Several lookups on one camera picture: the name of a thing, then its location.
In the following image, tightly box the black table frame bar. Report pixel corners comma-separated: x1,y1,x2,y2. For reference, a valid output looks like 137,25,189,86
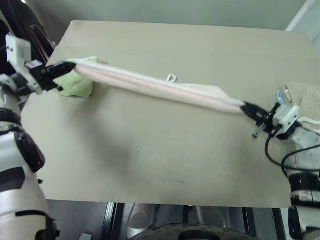
102,202,126,240

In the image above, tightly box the white door frame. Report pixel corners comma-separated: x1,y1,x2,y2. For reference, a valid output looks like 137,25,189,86
284,0,320,48

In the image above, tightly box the beige towel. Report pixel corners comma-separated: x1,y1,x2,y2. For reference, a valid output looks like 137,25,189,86
281,82,320,134

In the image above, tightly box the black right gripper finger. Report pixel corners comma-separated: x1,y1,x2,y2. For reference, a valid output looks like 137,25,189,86
243,100,268,115
240,106,264,121

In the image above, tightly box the grey rounded shell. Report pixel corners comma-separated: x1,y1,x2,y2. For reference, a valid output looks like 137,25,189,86
124,203,161,238
194,204,249,229

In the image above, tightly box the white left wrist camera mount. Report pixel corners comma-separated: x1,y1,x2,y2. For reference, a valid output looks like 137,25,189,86
5,34,44,95

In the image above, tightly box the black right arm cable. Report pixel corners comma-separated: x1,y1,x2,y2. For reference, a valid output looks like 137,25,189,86
264,132,320,176

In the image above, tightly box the green towel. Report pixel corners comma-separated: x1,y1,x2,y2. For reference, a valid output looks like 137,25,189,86
52,56,100,99

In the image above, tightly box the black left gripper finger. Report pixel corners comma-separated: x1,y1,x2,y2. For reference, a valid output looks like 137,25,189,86
46,66,76,83
45,61,77,73

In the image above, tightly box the blue folded towel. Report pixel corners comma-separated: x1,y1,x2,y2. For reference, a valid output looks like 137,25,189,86
275,90,286,106

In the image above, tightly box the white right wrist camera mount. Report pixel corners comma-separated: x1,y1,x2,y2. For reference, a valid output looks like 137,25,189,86
273,104,301,133

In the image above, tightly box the pink towel with white loop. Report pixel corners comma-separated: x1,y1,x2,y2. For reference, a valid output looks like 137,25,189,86
66,57,245,116

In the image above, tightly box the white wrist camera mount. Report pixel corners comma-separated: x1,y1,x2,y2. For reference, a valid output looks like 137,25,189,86
5,34,44,95
273,104,301,133

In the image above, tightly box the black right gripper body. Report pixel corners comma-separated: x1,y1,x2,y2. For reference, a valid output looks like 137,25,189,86
252,103,284,140

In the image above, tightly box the black perforated round disc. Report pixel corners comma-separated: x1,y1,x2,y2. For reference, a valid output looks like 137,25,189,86
147,223,241,240

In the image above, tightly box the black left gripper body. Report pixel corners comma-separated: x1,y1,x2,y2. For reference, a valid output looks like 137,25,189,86
26,60,64,94

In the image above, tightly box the black chair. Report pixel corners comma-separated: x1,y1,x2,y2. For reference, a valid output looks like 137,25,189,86
0,0,59,76

